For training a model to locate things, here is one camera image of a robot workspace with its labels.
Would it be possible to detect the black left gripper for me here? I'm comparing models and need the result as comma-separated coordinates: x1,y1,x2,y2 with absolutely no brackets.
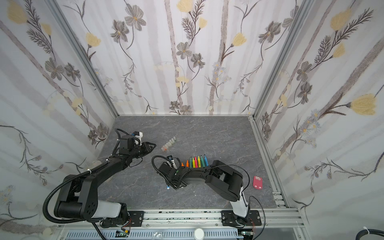
128,141,157,160

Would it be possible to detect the teal green marker pen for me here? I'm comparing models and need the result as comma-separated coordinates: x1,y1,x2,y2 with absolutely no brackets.
200,155,206,168

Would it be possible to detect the thick blue marker pen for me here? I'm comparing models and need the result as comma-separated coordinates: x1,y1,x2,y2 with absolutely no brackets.
204,155,209,167

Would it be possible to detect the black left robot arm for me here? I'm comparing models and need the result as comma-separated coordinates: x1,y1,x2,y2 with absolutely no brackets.
54,135,156,223

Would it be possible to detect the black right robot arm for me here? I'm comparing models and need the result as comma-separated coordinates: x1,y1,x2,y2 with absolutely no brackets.
154,160,249,219

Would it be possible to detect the white round knob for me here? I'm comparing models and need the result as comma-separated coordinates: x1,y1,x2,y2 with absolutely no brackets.
194,228,205,240

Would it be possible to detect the small green circuit board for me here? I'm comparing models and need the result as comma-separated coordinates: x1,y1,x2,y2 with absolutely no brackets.
115,230,130,238

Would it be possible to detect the right small circuit board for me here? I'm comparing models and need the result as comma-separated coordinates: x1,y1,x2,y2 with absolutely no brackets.
238,230,255,240

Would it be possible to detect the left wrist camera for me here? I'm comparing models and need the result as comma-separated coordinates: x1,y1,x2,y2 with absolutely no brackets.
131,131,143,146

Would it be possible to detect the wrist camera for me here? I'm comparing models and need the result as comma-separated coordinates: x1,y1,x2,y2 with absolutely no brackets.
167,156,178,169
131,131,143,146

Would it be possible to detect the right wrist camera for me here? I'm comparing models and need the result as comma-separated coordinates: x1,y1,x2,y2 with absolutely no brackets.
167,156,178,169

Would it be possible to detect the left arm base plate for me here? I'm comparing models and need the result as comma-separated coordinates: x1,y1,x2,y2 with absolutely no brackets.
100,210,145,228

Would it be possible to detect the white vented cable duct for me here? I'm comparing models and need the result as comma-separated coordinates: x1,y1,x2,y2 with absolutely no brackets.
64,228,244,240

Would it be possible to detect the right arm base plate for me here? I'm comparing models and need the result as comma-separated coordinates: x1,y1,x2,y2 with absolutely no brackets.
221,210,262,228

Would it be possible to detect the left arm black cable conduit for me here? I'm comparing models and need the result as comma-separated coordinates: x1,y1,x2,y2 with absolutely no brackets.
42,158,110,225

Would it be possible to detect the pink object at wall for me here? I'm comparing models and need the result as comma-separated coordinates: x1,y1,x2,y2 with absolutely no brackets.
253,176,263,190

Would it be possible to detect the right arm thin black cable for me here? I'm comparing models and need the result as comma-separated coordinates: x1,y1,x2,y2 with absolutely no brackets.
209,163,267,240

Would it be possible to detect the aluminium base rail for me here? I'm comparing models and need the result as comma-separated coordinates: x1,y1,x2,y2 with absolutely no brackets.
53,191,310,240

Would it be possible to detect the black cable bottom right corner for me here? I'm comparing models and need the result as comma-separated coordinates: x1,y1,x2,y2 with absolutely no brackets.
355,227,384,240

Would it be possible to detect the aluminium right corner post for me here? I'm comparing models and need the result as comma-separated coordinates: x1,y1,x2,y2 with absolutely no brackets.
252,0,315,119

